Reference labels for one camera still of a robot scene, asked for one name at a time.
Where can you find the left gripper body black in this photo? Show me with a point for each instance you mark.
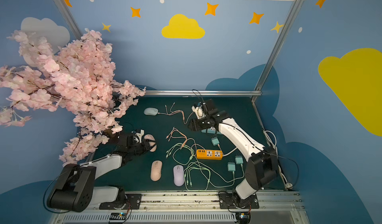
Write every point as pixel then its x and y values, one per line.
pixel 143 143

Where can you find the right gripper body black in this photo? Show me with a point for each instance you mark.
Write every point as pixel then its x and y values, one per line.
pixel 197 123

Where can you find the pink mouse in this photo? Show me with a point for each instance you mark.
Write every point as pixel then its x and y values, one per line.
pixel 156 170
pixel 151 141

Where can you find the orange power strip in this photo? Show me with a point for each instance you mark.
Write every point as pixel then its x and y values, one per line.
pixel 208 154

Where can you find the lavender wireless mouse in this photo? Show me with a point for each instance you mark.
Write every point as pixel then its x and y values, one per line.
pixel 178 172

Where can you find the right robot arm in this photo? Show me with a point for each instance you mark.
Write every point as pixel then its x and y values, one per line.
pixel 262 163

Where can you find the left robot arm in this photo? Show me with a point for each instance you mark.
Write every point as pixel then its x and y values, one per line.
pixel 74 189

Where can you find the teal power strip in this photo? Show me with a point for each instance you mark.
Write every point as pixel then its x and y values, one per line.
pixel 211 131

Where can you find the pink cherry blossom tree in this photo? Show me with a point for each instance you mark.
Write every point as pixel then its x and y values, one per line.
pixel 79 78

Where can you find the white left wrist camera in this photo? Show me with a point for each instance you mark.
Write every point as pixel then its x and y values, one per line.
pixel 138 135

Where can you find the pale blue wireless mouse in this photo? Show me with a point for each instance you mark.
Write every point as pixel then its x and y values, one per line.
pixel 151 111

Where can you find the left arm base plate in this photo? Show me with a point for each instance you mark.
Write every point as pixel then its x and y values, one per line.
pixel 125 201

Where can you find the aluminium rail base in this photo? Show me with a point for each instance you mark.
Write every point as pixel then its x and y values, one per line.
pixel 187 207

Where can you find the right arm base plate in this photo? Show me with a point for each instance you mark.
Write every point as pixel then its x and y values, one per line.
pixel 233 201

